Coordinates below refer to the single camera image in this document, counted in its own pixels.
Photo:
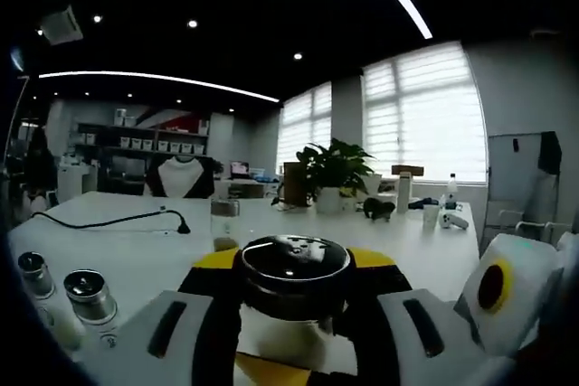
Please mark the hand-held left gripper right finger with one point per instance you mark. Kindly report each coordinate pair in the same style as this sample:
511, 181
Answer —
457, 359

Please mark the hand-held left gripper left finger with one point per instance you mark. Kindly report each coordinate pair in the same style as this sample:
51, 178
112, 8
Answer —
129, 365

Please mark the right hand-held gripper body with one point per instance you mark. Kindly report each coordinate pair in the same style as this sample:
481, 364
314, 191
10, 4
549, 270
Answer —
529, 282

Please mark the small glass seasoning bottle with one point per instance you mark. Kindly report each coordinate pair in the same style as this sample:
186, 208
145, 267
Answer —
90, 295
36, 273

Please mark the medium glass seasoning bottle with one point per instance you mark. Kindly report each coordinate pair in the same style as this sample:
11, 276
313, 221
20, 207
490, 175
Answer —
294, 264

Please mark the tall brown-filled seasoning bottle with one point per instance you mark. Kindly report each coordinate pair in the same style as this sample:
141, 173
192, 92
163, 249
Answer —
225, 209

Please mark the white office chair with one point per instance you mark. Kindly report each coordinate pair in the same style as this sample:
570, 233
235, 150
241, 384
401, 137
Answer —
509, 216

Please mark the white handheld controller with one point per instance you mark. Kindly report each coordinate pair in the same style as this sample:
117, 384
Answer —
454, 222

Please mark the grey whiteboard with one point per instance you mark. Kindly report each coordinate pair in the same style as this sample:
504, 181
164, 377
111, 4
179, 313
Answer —
511, 178

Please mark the white paper cup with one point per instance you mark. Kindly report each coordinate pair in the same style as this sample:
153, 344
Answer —
431, 216

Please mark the dark hanging jacket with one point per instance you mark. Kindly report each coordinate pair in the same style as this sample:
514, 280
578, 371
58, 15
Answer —
549, 153

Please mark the dark blue cloth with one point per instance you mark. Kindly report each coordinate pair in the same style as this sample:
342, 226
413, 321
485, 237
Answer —
420, 204

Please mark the tall white carton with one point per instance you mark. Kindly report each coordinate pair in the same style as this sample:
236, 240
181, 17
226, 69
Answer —
403, 194

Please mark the flat cardboard box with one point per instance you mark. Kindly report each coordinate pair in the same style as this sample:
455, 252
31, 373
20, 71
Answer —
407, 170

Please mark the grey headphones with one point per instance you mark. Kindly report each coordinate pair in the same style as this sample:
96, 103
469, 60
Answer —
377, 207

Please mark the white plant pot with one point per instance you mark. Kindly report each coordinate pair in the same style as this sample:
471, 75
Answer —
329, 203

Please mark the wide window with blinds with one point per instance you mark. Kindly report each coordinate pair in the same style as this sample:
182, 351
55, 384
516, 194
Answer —
429, 124

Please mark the brown cardboard box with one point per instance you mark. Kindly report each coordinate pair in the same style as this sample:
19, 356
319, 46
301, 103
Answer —
294, 182

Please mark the small lit monitor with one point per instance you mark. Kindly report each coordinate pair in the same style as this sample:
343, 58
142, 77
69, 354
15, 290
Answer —
240, 169

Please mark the large green leafy plant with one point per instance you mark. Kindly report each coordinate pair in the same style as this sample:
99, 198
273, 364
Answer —
335, 164

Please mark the row of white storage boxes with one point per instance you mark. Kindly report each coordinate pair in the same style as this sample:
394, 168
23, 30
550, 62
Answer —
135, 144

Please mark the narrow window with blinds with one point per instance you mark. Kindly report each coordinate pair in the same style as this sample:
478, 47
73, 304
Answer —
303, 133

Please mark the ceiling air conditioner unit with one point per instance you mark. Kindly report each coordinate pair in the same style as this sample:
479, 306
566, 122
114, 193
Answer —
61, 26

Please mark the round ceiling downlights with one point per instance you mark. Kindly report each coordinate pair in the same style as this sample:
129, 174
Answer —
192, 23

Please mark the wall storage shelf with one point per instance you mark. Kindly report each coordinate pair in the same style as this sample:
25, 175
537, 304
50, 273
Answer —
135, 130

